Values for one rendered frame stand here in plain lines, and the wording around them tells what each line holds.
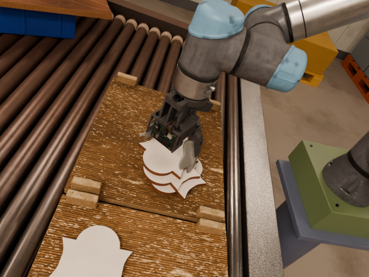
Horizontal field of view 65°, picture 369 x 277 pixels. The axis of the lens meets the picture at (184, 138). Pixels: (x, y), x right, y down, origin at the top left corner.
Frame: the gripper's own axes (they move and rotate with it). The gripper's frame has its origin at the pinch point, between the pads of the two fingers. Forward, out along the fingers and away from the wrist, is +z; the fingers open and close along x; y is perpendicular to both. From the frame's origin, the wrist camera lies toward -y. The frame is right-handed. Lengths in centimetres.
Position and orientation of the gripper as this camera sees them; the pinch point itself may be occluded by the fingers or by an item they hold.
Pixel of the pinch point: (168, 153)
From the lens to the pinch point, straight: 68.7
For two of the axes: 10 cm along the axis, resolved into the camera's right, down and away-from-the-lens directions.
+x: 7.7, 5.9, -2.4
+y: -5.7, 4.5, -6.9
